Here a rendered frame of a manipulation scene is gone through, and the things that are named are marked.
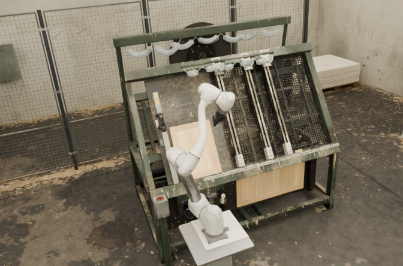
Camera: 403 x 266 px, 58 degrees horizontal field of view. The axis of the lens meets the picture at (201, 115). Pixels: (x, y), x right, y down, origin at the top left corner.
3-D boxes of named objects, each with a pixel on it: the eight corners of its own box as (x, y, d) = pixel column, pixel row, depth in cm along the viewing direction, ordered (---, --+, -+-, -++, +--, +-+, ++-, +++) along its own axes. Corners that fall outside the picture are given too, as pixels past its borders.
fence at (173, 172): (173, 184, 360) (174, 184, 356) (152, 93, 372) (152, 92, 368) (178, 183, 361) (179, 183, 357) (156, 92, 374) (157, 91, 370)
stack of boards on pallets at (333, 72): (264, 108, 747) (264, 82, 724) (241, 93, 836) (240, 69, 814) (358, 87, 822) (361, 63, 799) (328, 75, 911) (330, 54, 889)
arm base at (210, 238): (232, 236, 304) (232, 231, 302) (208, 244, 298) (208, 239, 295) (224, 223, 320) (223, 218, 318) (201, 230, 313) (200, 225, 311)
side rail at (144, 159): (148, 190, 358) (149, 190, 348) (124, 85, 373) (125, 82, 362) (153, 189, 360) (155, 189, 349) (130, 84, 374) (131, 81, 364)
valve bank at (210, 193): (183, 224, 351) (181, 203, 341) (179, 215, 363) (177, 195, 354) (230, 209, 366) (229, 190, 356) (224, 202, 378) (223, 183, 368)
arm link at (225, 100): (233, 105, 282) (219, 96, 283) (240, 94, 270) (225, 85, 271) (227, 114, 276) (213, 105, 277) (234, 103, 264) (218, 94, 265)
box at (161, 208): (158, 220, 331) (155, 203, 324) (155, 212, 342) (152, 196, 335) (170, 216, 335) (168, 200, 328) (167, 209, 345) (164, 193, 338)
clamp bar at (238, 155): (235, 168, 380) (244, 166, 357) (208, 62, 395) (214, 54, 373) (244, 165, 383) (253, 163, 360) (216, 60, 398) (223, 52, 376)
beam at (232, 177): (150, 202, 356) (152, 203, 346) (147, 190, 358) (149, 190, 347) (335, 153, 421) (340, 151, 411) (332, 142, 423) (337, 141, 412)
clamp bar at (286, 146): (283, 155, 397) (294, 153, 374) (255, 54, 412) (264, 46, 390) (291, 153, 400) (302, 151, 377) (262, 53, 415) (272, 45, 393)
